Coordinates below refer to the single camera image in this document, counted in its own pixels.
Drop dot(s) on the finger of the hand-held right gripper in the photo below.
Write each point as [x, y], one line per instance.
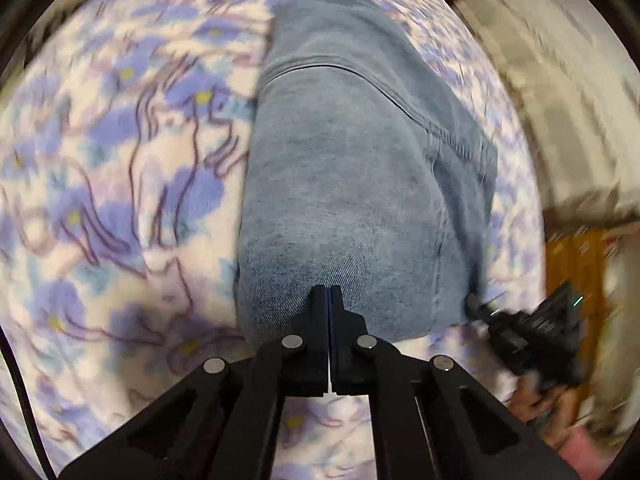
[481, 310]

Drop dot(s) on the person's right hand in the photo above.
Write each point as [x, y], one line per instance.
[550, 410]

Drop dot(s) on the white striped bed cover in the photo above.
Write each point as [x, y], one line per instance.
[565, 100]

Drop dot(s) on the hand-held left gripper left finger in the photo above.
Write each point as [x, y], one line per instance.
[305, 360]

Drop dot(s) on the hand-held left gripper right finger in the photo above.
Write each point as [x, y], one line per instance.
[347, 360]

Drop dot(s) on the purple floral fleece blanket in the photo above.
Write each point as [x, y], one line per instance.
[100, 210]

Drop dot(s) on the blue denim jeans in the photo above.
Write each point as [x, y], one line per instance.
[340, 185]

